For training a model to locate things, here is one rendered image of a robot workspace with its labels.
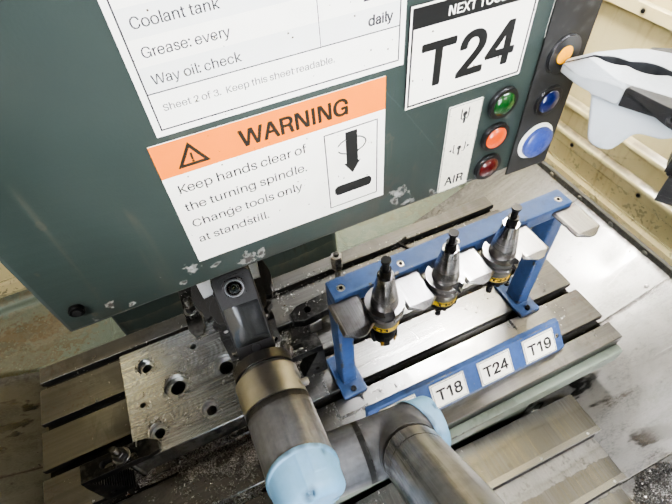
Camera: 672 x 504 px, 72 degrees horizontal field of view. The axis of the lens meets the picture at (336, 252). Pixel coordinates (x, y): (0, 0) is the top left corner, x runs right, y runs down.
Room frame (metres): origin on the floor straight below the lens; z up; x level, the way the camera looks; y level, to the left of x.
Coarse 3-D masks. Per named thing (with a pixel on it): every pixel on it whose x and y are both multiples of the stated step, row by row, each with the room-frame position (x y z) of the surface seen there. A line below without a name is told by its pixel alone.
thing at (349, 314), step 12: (348, 300) 0.41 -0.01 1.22; (360, 300) 0.41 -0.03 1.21; (336, 312) 0.39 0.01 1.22; (348, 312) 0.38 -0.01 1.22; (360, 312) 0.38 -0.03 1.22; (348, 324) 0.36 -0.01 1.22; (360, 324) 0.36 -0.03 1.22; (372, 324) 0.36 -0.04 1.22; (348, 336) 0.34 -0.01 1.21; (360, 336) 0.34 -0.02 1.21
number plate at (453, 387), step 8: (456, 376) 0.38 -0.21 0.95; (440, 384) 0.37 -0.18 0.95; (448, 384) 0.37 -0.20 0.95; (456, 384) 0.37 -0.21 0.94; (464, 384) 0.37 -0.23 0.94; (432, 392) 0.35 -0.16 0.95; (440, 392) 0.35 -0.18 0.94; (448, 392) 0.35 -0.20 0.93; (456, 392) 0.36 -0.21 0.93; (464, 392) 0.36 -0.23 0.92; (440, 400) 0.34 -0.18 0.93; (448, 400) 0.34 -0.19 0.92
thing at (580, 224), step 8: (568, 208) 0.56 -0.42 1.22; (576, 208) 0.56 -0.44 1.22; (560, 216) 0.54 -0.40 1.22; (568, 216) 0.54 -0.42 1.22; (576, 216) 0.54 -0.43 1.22; (584, 216) 0.54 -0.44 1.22; (568, 224) 0.52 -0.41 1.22; (576, 224) 0.52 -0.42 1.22; (584, 224) 0.52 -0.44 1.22; (592, 224) 0.52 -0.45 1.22; (576, 232) 0.50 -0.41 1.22; (584, 232) 0.50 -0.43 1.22; (592, 232) 0.50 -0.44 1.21
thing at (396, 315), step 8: (368, 296) 0.41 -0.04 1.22; (400, 296) 0.40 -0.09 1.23; (368, 304) 0.39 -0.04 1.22; (400, 304) 0.38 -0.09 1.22; (368, 312) 0.38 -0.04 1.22; (376, 312) 0.37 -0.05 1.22; (392, 312) 0.37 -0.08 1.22; (400, 312) 0.37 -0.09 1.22; (376, 320) 0.37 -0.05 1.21; (384, 320) 0.36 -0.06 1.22
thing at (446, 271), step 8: (440, 256) 0.43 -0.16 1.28; (448, 256) 0.42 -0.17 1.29; (456, 256) 0.42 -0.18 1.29; (440, 264) 0.42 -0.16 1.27; (448, 264) 0.42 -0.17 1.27; (456, 264) 0.42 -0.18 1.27; (432, 272) 0.43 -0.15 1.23; (440, 272) 0.42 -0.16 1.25; (448, 272) 0.41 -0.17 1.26; (456, 272) 0.42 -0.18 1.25; (440, 280) 0.42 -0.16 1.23; (448, 280) 0.41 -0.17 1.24; (456, 280) 0.42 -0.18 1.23
